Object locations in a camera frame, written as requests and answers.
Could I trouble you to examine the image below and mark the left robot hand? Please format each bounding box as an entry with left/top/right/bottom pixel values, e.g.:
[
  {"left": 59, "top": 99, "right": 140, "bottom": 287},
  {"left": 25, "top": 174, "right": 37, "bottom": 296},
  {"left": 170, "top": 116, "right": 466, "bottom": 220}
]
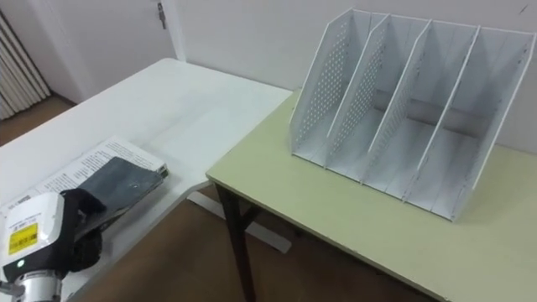
[{"left": 0, "top": 188, "right": 107, "bottom": 283}]

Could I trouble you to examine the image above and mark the black and white book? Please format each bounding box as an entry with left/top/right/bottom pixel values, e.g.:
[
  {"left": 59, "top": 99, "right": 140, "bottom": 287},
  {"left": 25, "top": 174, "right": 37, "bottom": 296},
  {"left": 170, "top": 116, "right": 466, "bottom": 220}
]
[{"left": 0, "top": 134, "right": 169, "bottom": 242}]

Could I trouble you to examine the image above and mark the white desk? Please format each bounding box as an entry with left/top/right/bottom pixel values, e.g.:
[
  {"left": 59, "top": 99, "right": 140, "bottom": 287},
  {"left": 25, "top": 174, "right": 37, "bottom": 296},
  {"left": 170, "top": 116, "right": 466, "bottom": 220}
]
[{"left": 0, "top": 57, "right": 294, "bottom": 302}]

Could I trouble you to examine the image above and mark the white radiator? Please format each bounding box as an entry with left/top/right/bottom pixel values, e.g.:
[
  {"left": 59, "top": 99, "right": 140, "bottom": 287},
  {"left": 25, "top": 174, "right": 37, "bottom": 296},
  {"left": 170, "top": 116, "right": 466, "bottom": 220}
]
[{"left": 0, "top": 11, "right": 52, "bottom": 122}]

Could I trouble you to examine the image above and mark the white door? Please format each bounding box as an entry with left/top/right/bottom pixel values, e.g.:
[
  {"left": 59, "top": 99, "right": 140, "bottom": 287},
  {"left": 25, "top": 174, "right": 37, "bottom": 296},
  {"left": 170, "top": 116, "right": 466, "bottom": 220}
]
[{"left": 27, "top": 0, "right": 187, "bottom": 103}]

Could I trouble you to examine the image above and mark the pale green table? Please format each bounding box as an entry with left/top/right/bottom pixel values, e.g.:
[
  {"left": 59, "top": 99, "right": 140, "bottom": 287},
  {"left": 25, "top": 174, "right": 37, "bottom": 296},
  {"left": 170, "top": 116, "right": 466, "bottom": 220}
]
[{"left": 205, "top": 89, "right": 537, "bottom": 302}]

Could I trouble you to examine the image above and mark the white perforated file organizer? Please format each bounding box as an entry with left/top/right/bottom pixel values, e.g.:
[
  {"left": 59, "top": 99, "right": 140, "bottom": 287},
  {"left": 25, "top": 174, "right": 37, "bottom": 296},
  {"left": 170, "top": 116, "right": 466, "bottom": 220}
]
[{"left": 288, "top": 7, "right": 537, "bottom": 222}]

